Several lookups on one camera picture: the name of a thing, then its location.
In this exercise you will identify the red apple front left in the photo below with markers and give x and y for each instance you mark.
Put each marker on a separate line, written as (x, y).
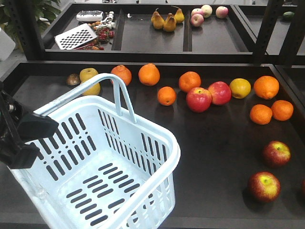
(264, 186)

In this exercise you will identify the pink red apple left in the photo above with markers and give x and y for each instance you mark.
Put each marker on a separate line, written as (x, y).
(198, 99)

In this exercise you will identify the large orange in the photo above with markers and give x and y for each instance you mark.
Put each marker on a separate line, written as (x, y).
(266, 87)

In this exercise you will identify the small orange right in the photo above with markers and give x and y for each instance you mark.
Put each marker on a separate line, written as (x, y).
(282, 110)

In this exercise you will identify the white grater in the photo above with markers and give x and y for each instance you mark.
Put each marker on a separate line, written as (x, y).
(75, 37)

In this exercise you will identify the small orange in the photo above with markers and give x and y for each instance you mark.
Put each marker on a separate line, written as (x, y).
(261, 114)
(282, 110)

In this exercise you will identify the small orange left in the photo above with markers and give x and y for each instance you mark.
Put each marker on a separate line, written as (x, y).
(261, 114)

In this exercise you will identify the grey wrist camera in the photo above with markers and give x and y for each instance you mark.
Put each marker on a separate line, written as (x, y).
(7, 45)

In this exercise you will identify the red apple middle left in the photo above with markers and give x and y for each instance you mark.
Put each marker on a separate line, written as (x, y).
(276, 154)

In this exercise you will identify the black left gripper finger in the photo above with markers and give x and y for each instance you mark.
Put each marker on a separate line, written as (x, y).
(13, 151)

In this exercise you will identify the brown pears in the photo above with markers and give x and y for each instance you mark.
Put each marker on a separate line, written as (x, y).
(170, 23)

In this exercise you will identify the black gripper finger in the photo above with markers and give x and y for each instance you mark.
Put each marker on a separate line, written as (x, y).
(30, 125)

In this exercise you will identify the yellow apple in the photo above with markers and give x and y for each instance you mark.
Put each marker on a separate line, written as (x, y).
(240, 88)

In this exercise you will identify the orange far left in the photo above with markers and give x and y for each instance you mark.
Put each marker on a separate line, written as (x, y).
(189, 80)

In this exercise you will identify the pink red apple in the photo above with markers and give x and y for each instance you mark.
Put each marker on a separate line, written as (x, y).
(198, 99)
(221, 93)

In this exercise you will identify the black wooden produce stand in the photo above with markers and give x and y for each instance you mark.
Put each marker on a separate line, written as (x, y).
(220, 147)

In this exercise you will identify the light blue plastic basket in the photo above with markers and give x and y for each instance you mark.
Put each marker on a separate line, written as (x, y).
(105, 167)

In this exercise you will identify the green potted plant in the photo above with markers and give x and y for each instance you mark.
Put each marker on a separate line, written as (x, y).
(45, 12)

